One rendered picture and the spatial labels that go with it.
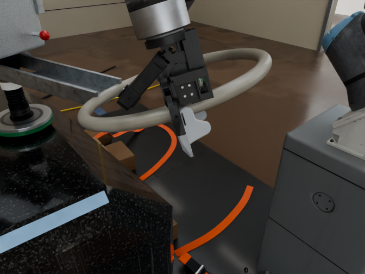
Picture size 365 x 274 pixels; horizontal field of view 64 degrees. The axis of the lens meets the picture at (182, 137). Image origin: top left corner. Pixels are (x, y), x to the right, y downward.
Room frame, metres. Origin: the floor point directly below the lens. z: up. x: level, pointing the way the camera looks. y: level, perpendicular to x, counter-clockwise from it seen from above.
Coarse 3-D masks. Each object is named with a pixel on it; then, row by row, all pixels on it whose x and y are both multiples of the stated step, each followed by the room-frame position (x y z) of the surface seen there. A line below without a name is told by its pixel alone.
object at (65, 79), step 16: (32, 64) 1.00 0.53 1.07; (48, 64) 0.96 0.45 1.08; (64, 64) 0.94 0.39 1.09; (16, 80) 0.88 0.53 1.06; (32, 80) 0.84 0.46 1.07; (48, 80) 0.81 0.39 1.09; (64, 80) 0.91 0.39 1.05; (80, 80) 0.90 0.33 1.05; (96, 80) 0.87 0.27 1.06; (112, 80) 0.84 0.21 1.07; (64, 96) 0.79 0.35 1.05; (80, 96) 0.76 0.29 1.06; (96, 96) 0.74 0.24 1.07
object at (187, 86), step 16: (192, 32) 0.47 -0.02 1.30; (176, 48) 0.47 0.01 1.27; (192, 48) 0.47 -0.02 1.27; (176, 64) 0.47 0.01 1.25; (192, 64) 0.47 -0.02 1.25; (160, 80) 0.45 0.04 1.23; (176, 80) 0.44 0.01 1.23; (192, 80) 0.45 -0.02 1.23; (208, 80) 0.45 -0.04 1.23; (176, 96) 0.44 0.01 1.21; (192, 96) 0.45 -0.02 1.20; (208, 96) 0.44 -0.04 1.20
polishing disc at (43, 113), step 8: (32, 104) 1.09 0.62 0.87; (40, 104) 1.09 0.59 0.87; (0, 112) 1.02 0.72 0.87; (8, 112) 1.02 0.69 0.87; (40, 112) 1.02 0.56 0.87; (48, 112) 1.02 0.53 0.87; (0, 120) 0.96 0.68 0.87; (8, 120) 0.96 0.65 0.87; (24, 120) 0.96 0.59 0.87; (32, 120) 0.96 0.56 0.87; (40, 120) 0.96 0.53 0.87; (48, 120) 0.98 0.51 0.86; (0, 128) 0.90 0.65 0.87; (8, 128) 0.90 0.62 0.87; (16, 128) 0.90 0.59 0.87; (24, 128) 0.90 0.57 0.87; (32, 128) 0.91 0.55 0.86
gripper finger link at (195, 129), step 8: (184, 112) 0.44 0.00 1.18; (192, 112) 0.44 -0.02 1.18; (192, 120) 0.44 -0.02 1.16; (200, 120) 0.44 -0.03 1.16; (192, 128) 0.43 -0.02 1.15; (200, 128) 0.43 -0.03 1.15; (208, 128) 0.43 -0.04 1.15; (184, 136) 0.42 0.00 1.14; (192, 136) 0.43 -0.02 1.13; (200, 136) 0.43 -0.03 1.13; (184, 144) 0.42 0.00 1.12
